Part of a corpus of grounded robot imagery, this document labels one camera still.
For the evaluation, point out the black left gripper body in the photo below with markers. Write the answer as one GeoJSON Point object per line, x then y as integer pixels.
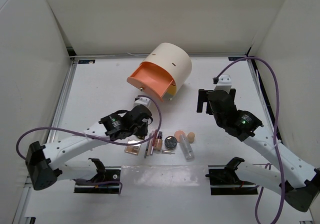
{"type": "Point", "coordinates": [136, 127]}

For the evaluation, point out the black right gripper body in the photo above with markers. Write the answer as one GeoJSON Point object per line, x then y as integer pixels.
{"type": "Point", "coordinates": [219, 119]}

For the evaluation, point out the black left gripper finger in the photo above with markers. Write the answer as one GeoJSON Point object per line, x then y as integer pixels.
{"type": "Point", "coordinates": [104, 119]}
{"type": "Point", "coordinates": [148, 131]}

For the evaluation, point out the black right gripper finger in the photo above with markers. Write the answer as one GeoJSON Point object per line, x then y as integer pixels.
{"type": "Point", "coordinates": [201, 100]}
{"type": "Point", "coordinates": [222, 102]}

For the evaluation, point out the pink makeup pencil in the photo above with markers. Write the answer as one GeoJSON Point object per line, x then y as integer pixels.
{"type": "Point", "coordinates": [150, 143]}

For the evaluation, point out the small silver makeup stick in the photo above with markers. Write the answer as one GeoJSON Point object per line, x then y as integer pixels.
{"type": "Point", "coordinates": [167, 152]}

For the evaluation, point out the yellow drawer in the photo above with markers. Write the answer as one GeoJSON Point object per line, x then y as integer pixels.
{"type": "Point", "coordinates": [172, 89]}

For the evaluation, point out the cream round drawer organizer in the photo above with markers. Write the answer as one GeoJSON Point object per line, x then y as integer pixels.
{"type": "Point", "coordinates": [174, 60]}

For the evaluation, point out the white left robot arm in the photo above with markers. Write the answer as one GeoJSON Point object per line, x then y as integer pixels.
{"type": "Point", "coordinates": [51, 162]}

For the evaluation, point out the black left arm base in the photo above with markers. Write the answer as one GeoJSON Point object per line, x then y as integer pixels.
{"type": "Point", "coordinates": [106, 180]}

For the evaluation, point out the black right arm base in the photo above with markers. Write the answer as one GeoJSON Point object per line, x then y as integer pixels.
{"type": "Point", "coordinates": [223, 180]}

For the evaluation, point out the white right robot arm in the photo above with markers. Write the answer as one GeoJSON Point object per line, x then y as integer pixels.
{"type": "Point", "coordinates": [298, 180]}

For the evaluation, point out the pink makeup sponge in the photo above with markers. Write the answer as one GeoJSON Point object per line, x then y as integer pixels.
{"type": "Point", "coordinates": [179, 134]}

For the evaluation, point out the tan makeup sponge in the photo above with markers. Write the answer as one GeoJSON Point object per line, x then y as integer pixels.
{"type": "Point", "coordinates": [191, 137]}

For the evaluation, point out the beige foundation bottle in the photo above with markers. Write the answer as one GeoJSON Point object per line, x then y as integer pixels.
{"type": "Point", "coordinates": [158, 141]}

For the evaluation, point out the brown eyeshadow palette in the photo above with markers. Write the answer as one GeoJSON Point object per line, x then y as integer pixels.
{"type": "Point", "coordinates": [133, 147]}

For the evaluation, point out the round black compact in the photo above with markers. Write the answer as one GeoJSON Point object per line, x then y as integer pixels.
{"type": "Point", "coordinates": [170, 142]}

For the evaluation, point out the clear plastic bottle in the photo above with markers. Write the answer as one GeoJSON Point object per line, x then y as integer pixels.
{"type": "Point", "coordinates": [186, 147]}

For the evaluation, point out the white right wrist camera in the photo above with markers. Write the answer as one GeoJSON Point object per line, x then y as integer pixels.
{"type": "Point", "coordinates": [223, 83]}

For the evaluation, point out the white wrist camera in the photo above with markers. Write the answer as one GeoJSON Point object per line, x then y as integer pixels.
{"type": "Point", "coordinates": [144, 101]}
{"type": "Point", "coordinates": [223, 83]}

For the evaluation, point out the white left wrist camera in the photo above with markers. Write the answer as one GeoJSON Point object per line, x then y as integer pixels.
{"type": "Point", "coordinates": [144, 101]}

